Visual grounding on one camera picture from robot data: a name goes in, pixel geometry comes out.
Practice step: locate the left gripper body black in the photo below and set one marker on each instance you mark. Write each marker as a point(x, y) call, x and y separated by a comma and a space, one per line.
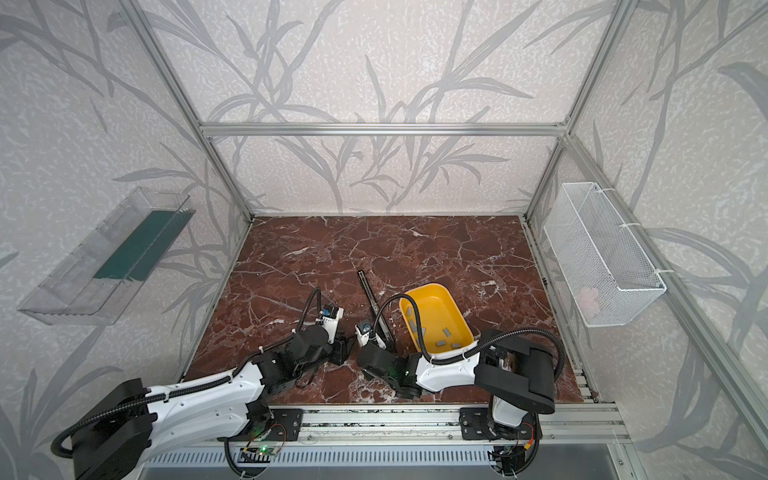
point(343, 347)

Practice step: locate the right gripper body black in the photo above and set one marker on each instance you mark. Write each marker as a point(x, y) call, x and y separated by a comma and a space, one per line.
point(367, 348)

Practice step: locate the black stapler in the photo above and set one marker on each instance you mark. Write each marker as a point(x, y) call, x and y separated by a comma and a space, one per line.
point(379, 330)

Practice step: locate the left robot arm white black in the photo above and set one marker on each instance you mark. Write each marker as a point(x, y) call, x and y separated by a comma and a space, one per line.
point(134, 423)

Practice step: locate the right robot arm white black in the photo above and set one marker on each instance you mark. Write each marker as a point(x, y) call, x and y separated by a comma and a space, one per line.
point(518, 369)

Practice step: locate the yellow plastic tray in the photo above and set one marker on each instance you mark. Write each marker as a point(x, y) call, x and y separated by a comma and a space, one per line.
point(444, 328)

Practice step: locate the green circuit board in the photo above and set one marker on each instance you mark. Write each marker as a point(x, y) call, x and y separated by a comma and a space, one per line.
point(258, 454)

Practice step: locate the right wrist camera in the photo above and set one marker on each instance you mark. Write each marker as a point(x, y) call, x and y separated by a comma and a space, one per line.
point(366, 333)

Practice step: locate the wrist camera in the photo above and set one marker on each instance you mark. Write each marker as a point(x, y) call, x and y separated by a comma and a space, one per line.
point(366, 333)
point(329, 318)

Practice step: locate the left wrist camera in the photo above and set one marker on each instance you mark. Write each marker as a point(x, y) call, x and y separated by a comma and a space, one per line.
point(329, 318)

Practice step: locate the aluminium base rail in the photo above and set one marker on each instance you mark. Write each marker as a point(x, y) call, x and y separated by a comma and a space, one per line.
point(439, 424)

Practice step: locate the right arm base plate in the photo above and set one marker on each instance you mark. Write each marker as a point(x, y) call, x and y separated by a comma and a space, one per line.
point(491, 424)

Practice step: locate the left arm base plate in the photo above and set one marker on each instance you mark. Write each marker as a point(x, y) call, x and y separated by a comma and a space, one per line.
point(279, 425)

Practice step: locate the white wire mesh basket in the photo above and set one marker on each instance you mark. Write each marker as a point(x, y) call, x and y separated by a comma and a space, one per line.
point(608, 274)

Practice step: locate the aluminium frame crossbar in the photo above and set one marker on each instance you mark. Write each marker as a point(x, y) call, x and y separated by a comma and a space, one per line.
point(382, 129)

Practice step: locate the clear plastic wall bin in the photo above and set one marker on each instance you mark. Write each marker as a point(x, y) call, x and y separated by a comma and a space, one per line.
point(95, 283)

